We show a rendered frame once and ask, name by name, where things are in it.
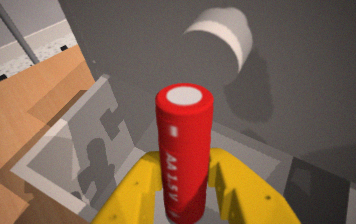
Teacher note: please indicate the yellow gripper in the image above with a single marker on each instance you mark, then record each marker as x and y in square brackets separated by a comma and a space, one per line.
[243, 197]

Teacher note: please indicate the red aa battery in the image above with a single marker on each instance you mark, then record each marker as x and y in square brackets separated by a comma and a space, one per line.
[184, 114]

